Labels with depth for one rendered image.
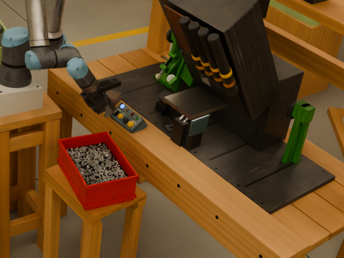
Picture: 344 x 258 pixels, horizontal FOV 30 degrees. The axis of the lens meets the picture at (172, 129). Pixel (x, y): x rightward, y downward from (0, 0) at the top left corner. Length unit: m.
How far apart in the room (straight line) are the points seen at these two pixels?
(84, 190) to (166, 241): 1.21
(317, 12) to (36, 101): 1.25
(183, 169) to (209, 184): 0.13
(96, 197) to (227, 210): 0.49
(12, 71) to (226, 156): 0.97
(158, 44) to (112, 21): 2.48
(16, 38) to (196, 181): 0.96
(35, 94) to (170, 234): 1.20
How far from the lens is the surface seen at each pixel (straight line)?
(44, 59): 2.53
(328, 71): 2.77
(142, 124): 2.71
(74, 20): 5.78
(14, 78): 2.82
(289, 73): 2.65
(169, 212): 3.71
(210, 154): 2.65
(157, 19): 3.33
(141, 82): 3.07
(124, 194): 2.47
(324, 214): 2.54
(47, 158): 3.01
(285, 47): 2.88
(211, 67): 2.27
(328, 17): 2.46
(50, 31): 2.78
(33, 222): 3.25
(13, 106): 2.84
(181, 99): 2.53
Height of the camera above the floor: 2.41
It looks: 33 degrees down
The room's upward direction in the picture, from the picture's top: 9 degrees clockwise
